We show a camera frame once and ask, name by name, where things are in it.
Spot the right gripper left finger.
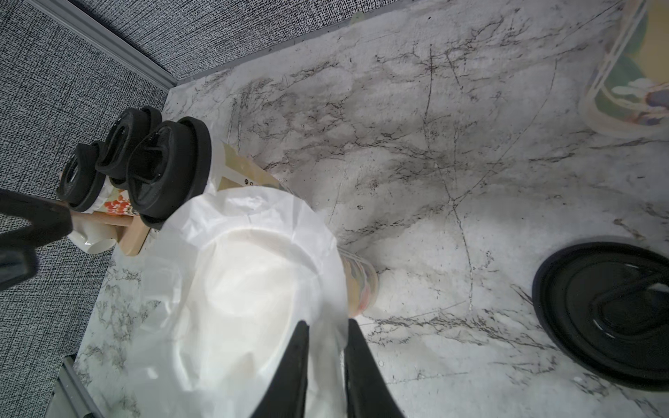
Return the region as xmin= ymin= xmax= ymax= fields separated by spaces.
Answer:
xmin=252 ymin=320 xmax=309 ymax=418

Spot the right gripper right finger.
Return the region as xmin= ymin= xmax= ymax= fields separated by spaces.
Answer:
xmin=344 ymin=319 xmax=404 ymax=418

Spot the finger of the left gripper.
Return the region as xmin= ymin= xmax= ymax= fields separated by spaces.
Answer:
xmin=1 ymin=189 xmax=73 ymax=291

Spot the black cup lid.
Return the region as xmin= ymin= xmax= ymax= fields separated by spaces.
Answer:
xmin=96 ymin=106 xmax=162 ymax=190
xmin=57 ymin=141 xmax=106 ymax=212
xmin=126 ymin=117 xmax=213 ymax=230
xmin=531 ymin=242 xmax=668 ymax=392

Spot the yellow patterned paper cup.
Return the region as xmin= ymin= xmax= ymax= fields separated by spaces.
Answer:
xmin=84 ymin=184 xmax=138 ymax=216

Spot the red flower paper cup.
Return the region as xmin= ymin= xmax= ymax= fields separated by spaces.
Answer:
xmin=338 ymin=247 xmax=380 ymax=318

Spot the translucent leak-proof paper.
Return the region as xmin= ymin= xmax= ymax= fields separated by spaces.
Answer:
xmin=124 ymin=185 xmax=350 ymax=418

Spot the white mug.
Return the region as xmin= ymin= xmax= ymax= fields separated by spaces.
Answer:
xmin=67 ymin=219 xmax=118 ymax=254

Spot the wooden mug tree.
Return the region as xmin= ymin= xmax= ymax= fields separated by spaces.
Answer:
xmin=68 ymin=211 xmax=150 ymax=257

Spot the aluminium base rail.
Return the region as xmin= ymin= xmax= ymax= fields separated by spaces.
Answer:
xmin=44 ymin=356 xmax=104 ymax=418

